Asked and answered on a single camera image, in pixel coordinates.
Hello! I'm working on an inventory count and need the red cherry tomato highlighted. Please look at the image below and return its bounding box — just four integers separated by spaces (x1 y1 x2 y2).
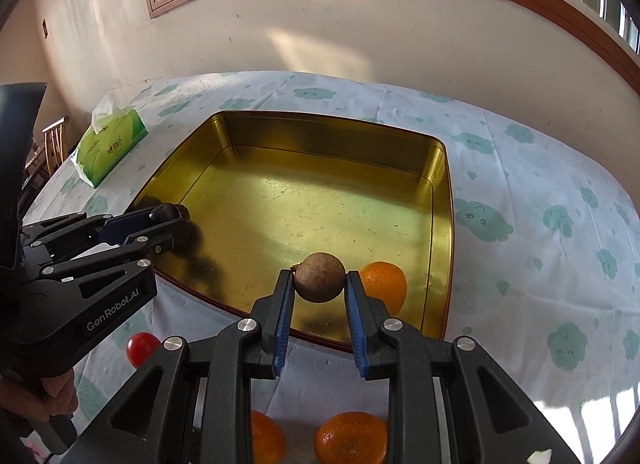
126 332 160 369

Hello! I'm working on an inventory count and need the orange tangerine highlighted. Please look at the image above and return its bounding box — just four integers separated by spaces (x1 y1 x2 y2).
314 411 388 464
250 410 286 464

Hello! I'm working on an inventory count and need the small orange kumquat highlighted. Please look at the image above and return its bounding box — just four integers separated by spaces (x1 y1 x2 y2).
359 261 408 315

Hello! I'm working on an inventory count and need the brown longan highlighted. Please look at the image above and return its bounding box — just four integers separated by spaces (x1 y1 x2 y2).
291 253 346 302

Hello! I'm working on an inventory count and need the person's left hand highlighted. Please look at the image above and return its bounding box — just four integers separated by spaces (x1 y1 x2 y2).
0 370 78 422

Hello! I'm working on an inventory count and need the green tissue pack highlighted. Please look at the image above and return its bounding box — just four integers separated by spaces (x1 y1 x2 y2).
72 94 148 189

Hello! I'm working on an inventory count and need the wooden chair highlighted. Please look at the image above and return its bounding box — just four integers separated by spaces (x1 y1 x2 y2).
18 116 70 208

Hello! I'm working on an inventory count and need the red gold toffee tin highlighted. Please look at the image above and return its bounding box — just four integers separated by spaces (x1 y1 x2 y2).
131 110 454 339

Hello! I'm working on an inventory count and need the cloud pattern tablecloth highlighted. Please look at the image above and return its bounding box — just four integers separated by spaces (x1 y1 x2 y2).
26 72 639 463

